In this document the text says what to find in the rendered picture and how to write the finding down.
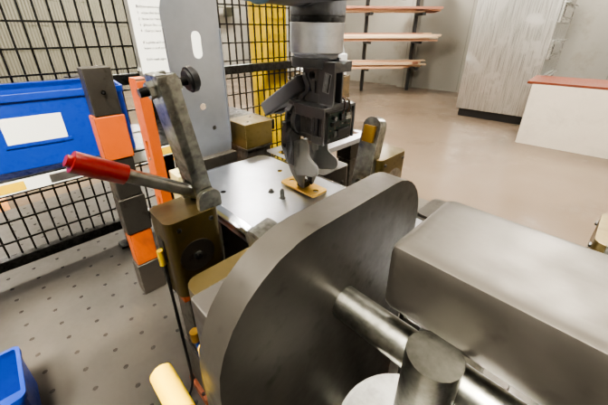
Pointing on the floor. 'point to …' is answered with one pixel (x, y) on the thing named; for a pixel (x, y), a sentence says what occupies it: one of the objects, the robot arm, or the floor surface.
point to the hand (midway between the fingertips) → (304, 177)
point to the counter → (566, 115)
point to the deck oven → (521, 29)
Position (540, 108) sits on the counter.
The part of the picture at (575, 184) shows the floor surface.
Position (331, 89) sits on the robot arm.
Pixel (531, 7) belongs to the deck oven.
